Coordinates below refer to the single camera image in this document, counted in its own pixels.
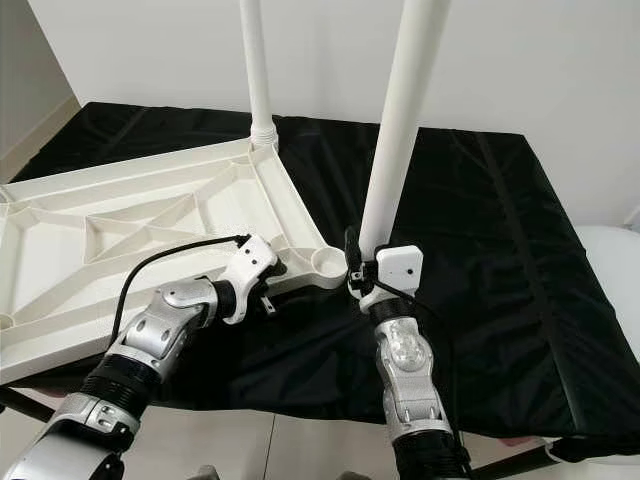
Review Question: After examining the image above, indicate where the white plastic table top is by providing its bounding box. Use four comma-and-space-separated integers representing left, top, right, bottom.
0, 137, 349, 386

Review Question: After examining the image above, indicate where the red stool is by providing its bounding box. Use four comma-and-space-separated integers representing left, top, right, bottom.
495, 432, 537, 447

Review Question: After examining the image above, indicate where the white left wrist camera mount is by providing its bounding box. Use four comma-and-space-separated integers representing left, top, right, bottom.
218, 233, 282, 324

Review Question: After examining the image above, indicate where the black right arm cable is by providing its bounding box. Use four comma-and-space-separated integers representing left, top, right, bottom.
378, 278, 461, 446

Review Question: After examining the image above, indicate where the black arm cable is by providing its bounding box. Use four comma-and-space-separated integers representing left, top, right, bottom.
378, 278, 461, 446
110, 233, 252, 343

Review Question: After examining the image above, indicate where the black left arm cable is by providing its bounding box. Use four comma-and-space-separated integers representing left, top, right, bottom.
110, 233, 252, 343

